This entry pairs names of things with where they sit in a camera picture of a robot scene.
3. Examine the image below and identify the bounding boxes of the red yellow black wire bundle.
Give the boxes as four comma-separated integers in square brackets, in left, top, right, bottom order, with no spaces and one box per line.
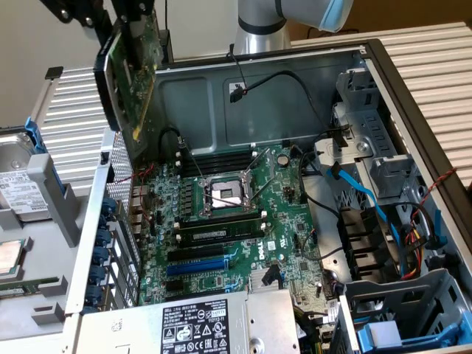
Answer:
[400,217,440,282]

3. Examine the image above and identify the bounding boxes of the black box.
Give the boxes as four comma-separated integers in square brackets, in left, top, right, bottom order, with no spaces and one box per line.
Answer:
[158,29,174,66]

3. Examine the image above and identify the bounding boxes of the blue plastic disk tray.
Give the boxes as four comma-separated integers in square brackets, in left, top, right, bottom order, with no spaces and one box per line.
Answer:
[355,313,472,350]

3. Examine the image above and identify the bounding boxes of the short black loop cable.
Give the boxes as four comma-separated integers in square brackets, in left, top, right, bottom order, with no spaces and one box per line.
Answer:
[158,126,185,159]

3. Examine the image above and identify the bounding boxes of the thin black fan wire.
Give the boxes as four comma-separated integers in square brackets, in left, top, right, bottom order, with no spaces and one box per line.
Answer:
[300,228,346,261]

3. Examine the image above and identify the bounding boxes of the blue hard disk caddy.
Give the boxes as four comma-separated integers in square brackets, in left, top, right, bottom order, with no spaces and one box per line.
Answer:
[23,116,56,180]

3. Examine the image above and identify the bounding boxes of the grey parts rack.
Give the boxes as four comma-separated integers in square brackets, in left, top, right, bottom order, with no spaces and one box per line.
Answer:
[0,153,81,335]

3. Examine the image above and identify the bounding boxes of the long black expansion slot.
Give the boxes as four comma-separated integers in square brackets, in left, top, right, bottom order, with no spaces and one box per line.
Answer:
[167,245,225,263]

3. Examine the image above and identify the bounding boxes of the silver CPU chip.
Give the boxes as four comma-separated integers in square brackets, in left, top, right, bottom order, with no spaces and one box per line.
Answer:
[0,237,27,277]

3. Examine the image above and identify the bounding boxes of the grey metal drive cage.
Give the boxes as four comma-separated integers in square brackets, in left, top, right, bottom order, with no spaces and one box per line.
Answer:
[313,68,420,202]

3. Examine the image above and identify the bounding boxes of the green graphics card black cooler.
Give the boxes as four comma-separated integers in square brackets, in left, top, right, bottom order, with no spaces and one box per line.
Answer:
[93,10,166,144]

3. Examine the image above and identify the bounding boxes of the thin red wire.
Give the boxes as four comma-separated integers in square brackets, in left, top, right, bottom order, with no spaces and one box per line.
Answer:
[109,164,156,226]

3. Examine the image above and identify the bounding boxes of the metal CPU socket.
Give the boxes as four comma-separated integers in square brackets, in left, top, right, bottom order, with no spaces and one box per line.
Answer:
[198,169,259,219]

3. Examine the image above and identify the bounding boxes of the open grey PC case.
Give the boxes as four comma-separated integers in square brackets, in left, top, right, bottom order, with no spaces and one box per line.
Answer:
[64,38,472,354]

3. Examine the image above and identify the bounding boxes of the blue plastic latch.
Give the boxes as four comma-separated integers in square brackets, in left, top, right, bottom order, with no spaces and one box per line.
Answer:
[429,207,448,252]

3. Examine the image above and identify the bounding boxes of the thin metal locking lever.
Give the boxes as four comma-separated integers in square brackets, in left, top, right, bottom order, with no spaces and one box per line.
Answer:
[182,142,208,187]

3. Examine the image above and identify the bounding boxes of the black case fan shroud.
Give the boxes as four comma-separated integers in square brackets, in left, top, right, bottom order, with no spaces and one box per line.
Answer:
[337,205,402,285]

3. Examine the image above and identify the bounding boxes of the metal socket cover frame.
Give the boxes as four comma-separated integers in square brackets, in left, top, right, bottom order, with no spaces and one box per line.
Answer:
[243,147,277,203]

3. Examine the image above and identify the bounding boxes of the green RAM stick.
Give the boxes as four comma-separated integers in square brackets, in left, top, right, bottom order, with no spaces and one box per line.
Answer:
[0,278,40,299]

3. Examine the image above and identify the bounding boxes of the green motherboard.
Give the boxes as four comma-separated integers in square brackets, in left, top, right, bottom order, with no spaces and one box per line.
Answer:
[129,145,342,354]

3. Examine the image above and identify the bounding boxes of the silver power supply unit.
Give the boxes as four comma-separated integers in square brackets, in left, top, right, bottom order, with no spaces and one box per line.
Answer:
[75,288,302,354]

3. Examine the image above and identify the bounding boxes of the flat blue data wire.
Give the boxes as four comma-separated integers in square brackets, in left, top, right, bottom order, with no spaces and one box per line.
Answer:
[326,162,410,277]

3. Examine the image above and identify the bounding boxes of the silver hard disk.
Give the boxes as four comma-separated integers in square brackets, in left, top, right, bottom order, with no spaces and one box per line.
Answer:
[0,131,52,223]

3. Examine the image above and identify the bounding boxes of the grey disk bay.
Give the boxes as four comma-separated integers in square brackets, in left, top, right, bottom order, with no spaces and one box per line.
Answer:
[341,267,472,354]

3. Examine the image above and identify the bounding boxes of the black wire with plug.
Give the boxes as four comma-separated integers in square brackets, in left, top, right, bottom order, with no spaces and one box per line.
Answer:
[225,43,351,148]

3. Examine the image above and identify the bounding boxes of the thick black motherboard cable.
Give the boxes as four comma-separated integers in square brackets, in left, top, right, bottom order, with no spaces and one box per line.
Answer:
[298,142,343,218]

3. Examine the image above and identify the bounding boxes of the small silver heatsink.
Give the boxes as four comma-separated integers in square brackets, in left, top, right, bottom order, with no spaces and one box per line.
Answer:
[249,268,282,293]

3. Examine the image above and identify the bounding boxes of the red black twisted wire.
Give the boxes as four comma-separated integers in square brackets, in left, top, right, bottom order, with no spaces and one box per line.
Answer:
[407,167,458,226]

